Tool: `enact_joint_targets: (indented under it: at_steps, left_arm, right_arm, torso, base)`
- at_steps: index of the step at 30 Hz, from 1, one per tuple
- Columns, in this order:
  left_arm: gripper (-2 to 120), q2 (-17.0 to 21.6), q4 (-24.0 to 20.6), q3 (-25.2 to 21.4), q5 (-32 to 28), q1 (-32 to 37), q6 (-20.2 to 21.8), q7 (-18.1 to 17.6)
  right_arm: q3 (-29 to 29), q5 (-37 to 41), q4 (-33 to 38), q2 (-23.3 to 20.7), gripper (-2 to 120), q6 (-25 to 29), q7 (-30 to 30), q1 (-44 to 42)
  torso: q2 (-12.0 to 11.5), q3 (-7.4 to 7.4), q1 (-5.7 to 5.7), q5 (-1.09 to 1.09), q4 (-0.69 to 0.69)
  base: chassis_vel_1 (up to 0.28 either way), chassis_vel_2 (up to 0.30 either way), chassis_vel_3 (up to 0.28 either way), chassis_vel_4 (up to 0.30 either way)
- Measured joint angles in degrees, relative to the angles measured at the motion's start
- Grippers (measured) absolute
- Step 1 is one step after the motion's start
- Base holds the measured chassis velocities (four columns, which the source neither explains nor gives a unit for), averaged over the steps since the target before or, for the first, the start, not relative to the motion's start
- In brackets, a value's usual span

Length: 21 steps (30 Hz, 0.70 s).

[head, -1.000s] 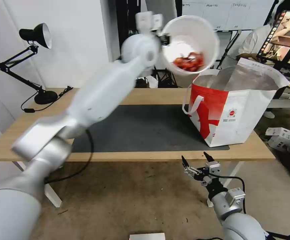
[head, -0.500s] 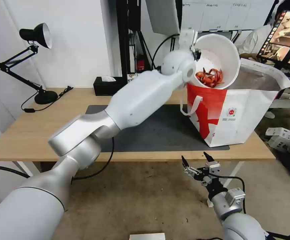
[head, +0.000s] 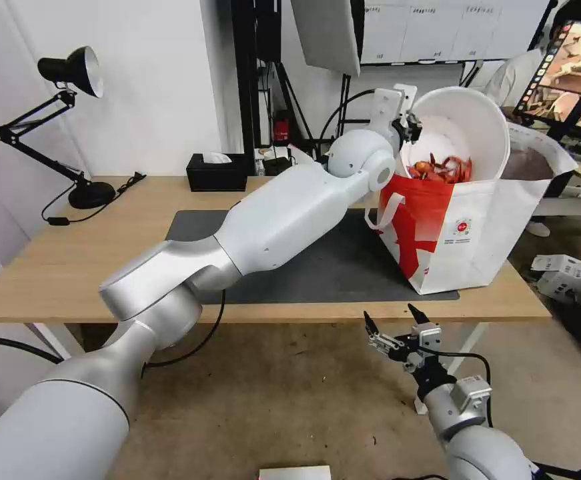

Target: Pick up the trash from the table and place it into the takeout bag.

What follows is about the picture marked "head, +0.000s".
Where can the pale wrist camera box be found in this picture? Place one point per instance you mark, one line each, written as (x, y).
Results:
(427, 336)

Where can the red crayfish shells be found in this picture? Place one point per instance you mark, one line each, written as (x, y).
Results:
(440, 169)

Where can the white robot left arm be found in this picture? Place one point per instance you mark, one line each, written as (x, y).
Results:
(280, 210)

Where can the white softbox light panel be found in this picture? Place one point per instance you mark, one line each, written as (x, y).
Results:
(325, 35)

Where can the computer monitor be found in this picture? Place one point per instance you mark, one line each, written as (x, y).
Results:
(565, 70)

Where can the dark grey desk mat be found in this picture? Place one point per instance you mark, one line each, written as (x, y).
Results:
(330, 270)

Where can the white and red takeout bag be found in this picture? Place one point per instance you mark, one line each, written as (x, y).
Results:
(470, 230)

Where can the black tissue box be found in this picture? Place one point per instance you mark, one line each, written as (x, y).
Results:
(215, 175)

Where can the white robot front shell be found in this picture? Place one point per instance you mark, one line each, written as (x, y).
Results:
(295, 473)

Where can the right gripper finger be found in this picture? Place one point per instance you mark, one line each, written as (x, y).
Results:
(385, 342)
(417, 315)

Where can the white cardboard boxes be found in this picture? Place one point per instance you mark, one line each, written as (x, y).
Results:
(568, 277)

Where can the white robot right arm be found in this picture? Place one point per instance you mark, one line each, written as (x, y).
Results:
(475, 440)

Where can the red and black device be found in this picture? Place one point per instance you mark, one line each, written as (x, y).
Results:
(281, 129)

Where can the white paper bowl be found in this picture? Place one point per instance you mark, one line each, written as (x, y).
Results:
(465, 130)

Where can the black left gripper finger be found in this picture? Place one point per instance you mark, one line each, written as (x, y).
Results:
(416, 129)

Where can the black desk lamp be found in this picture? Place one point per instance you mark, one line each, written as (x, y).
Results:
(87, 192)

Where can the white wall board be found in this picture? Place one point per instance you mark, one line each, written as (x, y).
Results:
(420, 30)

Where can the person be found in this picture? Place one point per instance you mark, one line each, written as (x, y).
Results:
(513, 75)

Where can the black metal stand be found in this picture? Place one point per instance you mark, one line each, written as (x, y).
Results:
(247, 75)

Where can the white table leg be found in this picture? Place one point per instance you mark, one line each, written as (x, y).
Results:
(55, 342)
(473, 345)

